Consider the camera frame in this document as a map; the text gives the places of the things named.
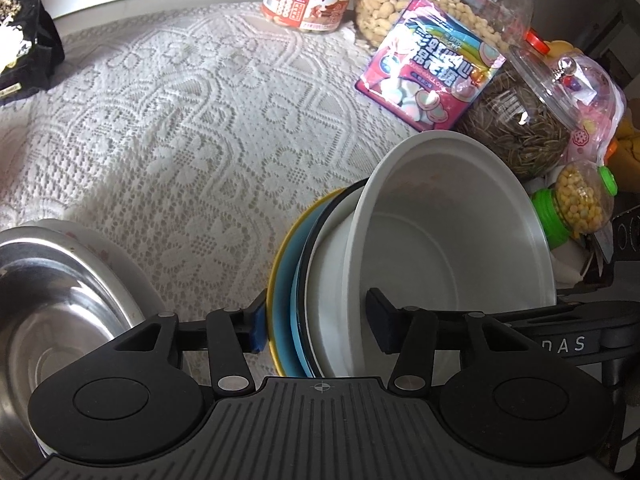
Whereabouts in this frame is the black snack bag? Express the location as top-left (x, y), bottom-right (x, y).
top-left (0, 0), bottom-right (66, 106)

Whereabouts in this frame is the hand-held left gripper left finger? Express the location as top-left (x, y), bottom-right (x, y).
top-left (117, 292), bottom-right (268, 396)

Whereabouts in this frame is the white lace tablecloth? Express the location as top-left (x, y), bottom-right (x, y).
top-left (0, 0), bottom-right (501, 361)

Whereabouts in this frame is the large glass jar with lid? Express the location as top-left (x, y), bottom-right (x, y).
top-left (354, 0), bottom-right (540, 53)

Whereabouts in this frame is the green candy dispenser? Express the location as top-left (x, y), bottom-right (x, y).
top-left (531, 160), bottom-right (618, 251)

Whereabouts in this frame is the pink marshmallow bag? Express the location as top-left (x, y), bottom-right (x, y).
top-left (356, 0), bottom-right (508, 132)

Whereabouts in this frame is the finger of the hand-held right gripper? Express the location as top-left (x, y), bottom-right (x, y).
top-left (497, 301), bottom-right (640, 332)

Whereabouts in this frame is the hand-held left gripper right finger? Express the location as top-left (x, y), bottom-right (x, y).
top-left (366, 289), bottom-right (533, 393)

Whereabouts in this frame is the glass jar of sunflower seeds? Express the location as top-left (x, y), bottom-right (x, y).
top-left (455, 42), bottom-right (598, 181)

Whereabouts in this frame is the red bottle cap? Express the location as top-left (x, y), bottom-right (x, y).
top-left (524, 30), bottom-right (551, 56)

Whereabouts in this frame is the stainless steel bowl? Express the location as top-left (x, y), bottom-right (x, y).
top-left (0, 227), bottom-right (176, 461)

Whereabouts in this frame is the pink plastic bag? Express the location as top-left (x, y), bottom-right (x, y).
top-left (550, 52), bottom-right (628, 161)

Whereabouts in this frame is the white plastic bowl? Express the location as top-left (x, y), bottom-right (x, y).
top-left (347, 131), bottom-right (558, 378)

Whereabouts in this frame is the blue enamel bowl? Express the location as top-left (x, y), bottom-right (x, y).
top-left (274, 185), bottom-right (391, 378)

